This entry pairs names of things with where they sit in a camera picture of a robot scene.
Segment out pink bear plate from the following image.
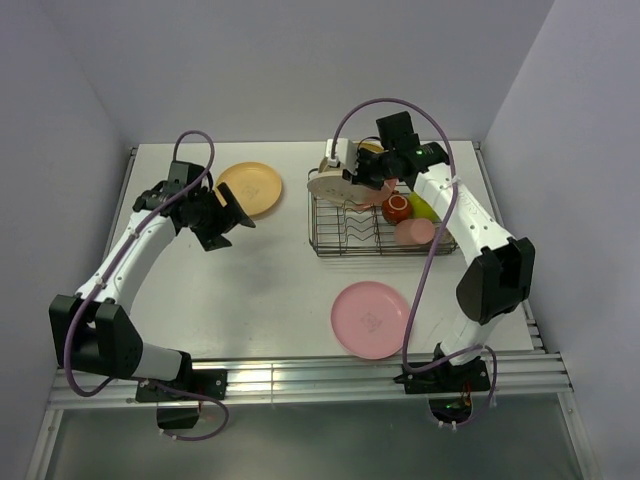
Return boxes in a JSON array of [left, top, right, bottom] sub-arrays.
[[330, 281, 410, 360]]

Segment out beige yellow branch plate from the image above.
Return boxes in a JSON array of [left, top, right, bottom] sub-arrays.
[[358, 142, 384, 153]]

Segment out orange bear plate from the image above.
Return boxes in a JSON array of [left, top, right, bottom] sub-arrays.
[[216, 162, 283, 218]]

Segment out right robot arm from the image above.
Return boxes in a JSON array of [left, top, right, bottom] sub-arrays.
[[326, 111, 535, 390]]

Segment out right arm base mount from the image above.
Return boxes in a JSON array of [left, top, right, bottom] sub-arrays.
[[393, 345, 498, 432]]

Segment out pink plastic cup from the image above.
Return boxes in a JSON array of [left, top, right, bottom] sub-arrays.
[[394, 219, 436, 246]]

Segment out purple cable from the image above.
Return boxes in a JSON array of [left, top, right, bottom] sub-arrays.
[[329, 97, 499, 427], [63, 130, 231, 443]]

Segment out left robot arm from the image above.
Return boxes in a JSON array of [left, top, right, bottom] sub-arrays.
[[49, 183, 254, 399]]

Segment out red black mug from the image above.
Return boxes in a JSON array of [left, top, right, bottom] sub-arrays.
[[381, 192, 413, 225]]

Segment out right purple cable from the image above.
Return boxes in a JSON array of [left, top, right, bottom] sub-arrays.
[[329, 97, 499, 427]]

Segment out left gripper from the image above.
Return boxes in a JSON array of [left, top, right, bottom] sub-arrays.
[[185, 183, 254, 251]]

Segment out lime green bowl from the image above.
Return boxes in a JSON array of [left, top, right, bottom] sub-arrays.
[[407, 192, 441, 224]]

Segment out beige pink branch plate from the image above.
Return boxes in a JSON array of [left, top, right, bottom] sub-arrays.
[[343, 179, 397, 211]]

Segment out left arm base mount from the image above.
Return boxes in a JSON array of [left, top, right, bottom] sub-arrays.
[[135, 369, 230, 442]]

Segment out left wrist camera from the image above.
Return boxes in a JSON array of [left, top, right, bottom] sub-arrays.
[[166, 161, 205, 192]]

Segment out large pink white plate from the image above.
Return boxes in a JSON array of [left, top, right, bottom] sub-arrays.
[[307, 167, 352, 207]]

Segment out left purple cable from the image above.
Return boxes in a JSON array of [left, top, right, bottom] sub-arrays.
[[63, 130, 231, 443]]

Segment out black wire dish rack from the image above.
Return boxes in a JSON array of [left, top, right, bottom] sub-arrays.
[[307, 169, 430, 257]]

